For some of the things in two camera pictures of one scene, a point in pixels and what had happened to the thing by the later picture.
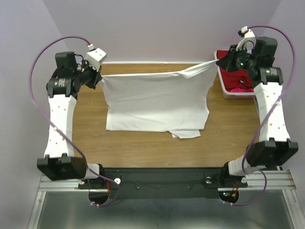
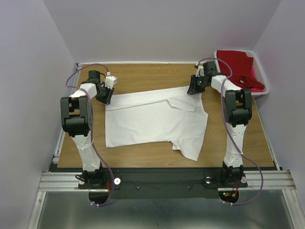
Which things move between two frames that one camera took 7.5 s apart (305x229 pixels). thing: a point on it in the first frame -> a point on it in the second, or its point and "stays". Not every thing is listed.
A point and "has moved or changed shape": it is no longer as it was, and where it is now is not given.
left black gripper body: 86,75 -> 105,95
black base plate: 163,182 stays
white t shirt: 175,102 has moved or changed shape
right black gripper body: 240,59 -> 198,84
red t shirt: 238,78 stays
